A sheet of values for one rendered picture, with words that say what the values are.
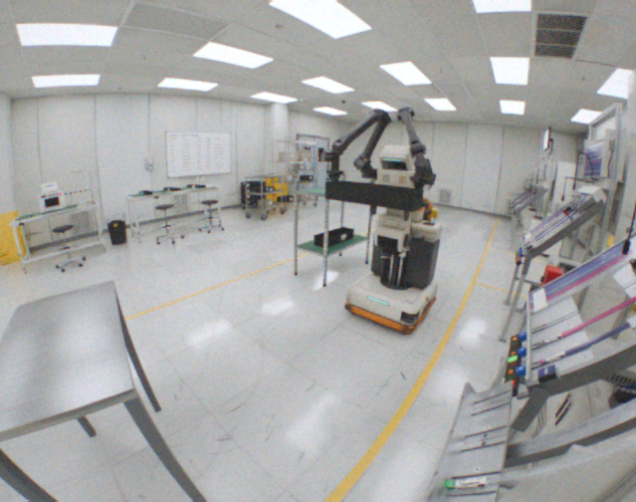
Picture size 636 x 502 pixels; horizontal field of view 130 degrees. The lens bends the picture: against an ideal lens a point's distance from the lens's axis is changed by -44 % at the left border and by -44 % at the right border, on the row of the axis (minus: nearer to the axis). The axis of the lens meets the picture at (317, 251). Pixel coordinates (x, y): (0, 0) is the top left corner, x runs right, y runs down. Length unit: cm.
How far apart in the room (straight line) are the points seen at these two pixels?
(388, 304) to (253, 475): 144
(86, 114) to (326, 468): 658
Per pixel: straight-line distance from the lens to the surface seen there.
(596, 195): 224
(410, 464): 144
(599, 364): 85
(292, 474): 136
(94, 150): 642
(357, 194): 154
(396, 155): 179
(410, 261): 220
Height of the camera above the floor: 124
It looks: 19 degrees down
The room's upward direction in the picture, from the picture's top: 1 degrees clockwise
